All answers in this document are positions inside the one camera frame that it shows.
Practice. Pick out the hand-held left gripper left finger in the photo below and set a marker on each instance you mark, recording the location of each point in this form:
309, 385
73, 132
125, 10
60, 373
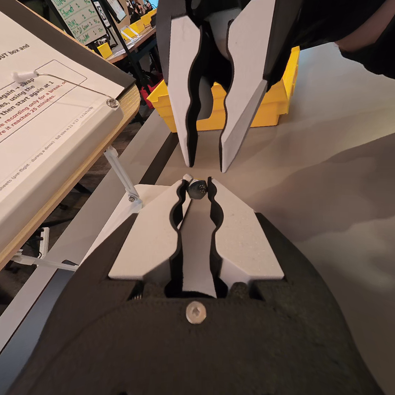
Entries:
145, 240

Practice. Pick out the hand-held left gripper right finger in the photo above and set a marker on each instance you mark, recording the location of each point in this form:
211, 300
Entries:
243, 243

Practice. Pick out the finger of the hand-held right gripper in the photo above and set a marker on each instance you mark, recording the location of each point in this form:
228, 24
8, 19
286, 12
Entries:
180, 77
250, 61

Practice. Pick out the silver hex bolt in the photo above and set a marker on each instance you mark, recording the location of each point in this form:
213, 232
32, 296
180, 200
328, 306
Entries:
197, 189

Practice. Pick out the person's right forearm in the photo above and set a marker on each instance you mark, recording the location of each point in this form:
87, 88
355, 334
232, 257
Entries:
370, 61

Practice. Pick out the person's right hand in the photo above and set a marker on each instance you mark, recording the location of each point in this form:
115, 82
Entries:
345, 18

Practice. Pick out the long wooden workbench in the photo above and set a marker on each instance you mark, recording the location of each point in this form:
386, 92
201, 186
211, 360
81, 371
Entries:
148, 35

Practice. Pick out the row of yellow bins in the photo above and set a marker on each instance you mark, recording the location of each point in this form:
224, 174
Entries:
145, 20

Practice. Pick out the clear acrylic sign holder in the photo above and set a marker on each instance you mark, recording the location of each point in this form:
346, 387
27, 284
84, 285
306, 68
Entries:
129, 33

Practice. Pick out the small dark-framed whiteboard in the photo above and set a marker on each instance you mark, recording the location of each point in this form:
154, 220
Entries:
115, 9

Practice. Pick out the large yellow plastic bin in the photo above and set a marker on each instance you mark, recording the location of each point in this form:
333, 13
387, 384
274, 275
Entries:
262, 114

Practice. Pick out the small yellow plastic bin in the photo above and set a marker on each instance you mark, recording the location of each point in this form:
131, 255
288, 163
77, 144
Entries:
104, 51

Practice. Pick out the whiteboard with green writing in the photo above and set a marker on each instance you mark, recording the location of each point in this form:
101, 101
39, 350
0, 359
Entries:
80, 18

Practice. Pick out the black-topped wooden board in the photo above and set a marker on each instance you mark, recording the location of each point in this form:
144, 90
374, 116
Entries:
77, 49

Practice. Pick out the white sheet holder ledge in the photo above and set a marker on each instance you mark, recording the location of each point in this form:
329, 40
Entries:
61, 160

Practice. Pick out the printed instruction sheet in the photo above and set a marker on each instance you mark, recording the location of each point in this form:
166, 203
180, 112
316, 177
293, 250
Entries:
27, 31

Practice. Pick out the white metal stand bracket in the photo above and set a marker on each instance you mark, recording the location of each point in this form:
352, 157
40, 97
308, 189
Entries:
146, 194

